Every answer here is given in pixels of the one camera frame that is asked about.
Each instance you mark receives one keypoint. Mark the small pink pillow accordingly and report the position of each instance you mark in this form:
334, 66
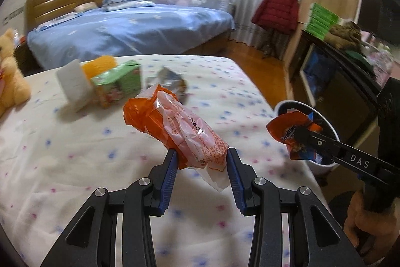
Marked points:
86, 6

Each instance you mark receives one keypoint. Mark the red puffer jacket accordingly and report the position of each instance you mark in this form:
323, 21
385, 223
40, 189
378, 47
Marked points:
275, 10

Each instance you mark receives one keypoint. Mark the white waste bin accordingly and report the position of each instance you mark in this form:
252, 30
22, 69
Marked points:
322, 169

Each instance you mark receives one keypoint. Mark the person's right hand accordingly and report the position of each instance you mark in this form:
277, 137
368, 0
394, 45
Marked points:
359, 223

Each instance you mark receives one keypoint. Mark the black television screen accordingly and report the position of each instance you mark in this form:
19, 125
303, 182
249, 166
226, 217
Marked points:
381, 16

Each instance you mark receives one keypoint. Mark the green cap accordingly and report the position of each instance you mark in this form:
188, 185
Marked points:
359, 57

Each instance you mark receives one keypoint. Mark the orange plastic bag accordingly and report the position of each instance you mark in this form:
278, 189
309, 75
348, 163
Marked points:
162, 117

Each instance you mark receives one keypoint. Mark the brown knitted cloth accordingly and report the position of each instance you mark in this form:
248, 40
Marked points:
343, 34

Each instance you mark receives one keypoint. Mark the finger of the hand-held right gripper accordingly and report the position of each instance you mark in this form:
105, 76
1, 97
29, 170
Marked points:
312, 138

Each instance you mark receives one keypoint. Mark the yellow teddy bear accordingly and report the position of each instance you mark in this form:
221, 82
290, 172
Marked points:
12, 82

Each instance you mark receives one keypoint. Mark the foil snack wrapper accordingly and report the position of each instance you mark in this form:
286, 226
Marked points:
168, 79

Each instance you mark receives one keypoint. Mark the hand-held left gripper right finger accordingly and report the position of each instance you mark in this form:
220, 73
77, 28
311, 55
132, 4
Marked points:
236, 185

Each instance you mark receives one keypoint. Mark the bed with blue sheet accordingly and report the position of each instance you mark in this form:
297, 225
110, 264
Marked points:
125, 29

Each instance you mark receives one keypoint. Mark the white foam block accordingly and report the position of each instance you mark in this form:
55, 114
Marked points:
73, 82

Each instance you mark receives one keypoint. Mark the green carton box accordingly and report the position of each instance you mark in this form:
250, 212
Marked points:
118, 85

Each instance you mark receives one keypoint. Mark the wooden nightstand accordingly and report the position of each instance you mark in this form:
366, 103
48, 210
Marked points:
23, 57

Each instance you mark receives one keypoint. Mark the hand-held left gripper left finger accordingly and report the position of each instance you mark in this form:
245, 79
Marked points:
168, 179

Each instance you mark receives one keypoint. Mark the black cabinet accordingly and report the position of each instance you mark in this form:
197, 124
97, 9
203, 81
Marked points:
343, 88

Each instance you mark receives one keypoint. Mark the wall switch panel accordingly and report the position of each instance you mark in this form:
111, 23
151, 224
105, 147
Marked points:
12, 15

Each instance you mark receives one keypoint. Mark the yellow foam fruit net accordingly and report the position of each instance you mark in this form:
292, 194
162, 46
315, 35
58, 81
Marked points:
100, 65

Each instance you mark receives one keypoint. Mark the stack of green packets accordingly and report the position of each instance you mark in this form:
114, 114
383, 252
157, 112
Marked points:
322, 20

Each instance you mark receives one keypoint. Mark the blue printed pillow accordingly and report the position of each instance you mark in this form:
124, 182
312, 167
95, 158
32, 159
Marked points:
56, 21

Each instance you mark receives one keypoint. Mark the orange snack wrapper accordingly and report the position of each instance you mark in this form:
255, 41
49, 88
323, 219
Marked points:
284, 129

